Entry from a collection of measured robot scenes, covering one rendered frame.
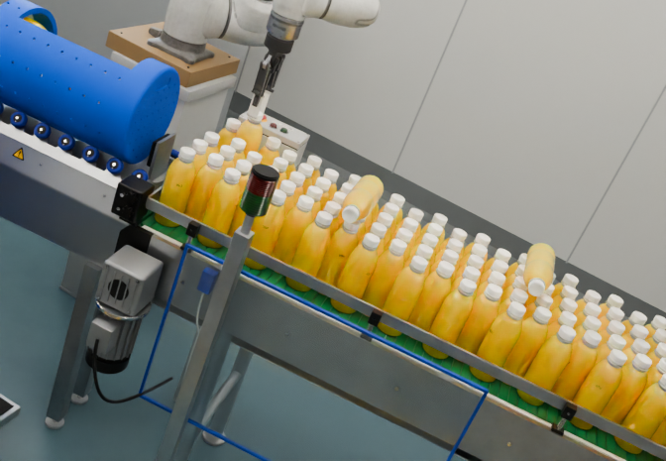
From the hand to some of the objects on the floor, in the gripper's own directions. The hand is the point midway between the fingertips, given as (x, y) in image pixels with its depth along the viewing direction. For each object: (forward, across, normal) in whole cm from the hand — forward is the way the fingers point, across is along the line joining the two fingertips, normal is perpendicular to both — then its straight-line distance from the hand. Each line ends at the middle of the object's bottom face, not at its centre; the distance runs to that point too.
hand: (258, 103), depth 227 cm
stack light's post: (+120, +49, +20) cm, 131 cm away
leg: (+120, +6, -25) cm, 123 cm away
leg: (+120, +20, -25) cm, 124 cm away
